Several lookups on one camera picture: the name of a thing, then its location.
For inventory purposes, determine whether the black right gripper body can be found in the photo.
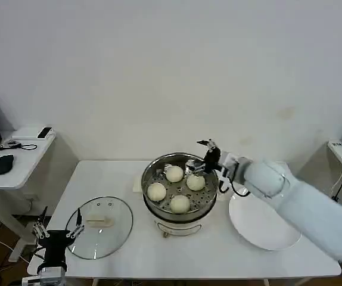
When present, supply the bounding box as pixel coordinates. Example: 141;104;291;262
203;147;222;174

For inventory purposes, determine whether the white smartphone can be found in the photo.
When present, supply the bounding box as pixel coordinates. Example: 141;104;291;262
37;126;54;139

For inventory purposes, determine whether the white lid handle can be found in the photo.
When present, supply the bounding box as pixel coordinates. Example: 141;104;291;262
85;210;116;229

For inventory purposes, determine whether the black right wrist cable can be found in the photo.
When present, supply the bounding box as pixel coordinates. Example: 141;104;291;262
217;175;251;198

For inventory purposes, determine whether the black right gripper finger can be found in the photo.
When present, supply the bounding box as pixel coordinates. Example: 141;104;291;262
186;158;207;174
196;138;217;153

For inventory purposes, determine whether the white round plate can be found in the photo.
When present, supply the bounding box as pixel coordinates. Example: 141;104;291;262
228;184;303;251

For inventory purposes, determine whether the steel steamer pot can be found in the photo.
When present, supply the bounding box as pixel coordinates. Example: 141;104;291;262
142;152;220;215

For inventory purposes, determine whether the black computer mouse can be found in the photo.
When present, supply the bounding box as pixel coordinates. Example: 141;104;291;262
0;154;15;176

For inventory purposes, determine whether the white floor cable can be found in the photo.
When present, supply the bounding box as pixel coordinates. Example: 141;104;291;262
0;227;38;282

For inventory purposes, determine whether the black adapter cable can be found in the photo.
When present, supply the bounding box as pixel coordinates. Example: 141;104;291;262
0;138;38;151

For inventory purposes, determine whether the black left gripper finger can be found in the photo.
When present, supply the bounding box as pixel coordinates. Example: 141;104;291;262
66;207;86;239
32;206;51;240

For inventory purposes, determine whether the white steamed bun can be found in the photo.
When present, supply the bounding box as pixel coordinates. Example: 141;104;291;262
186;173;206;192
165;165;185;184
169;194;191;215
147;182;167;202

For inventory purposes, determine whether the round glass lid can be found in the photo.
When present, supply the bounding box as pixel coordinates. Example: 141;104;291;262
65;195;134;260

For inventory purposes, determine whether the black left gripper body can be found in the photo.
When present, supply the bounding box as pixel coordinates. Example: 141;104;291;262
37;229;71;272

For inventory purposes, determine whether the white side desk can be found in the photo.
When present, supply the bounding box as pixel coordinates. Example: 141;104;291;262
0;124;58;263

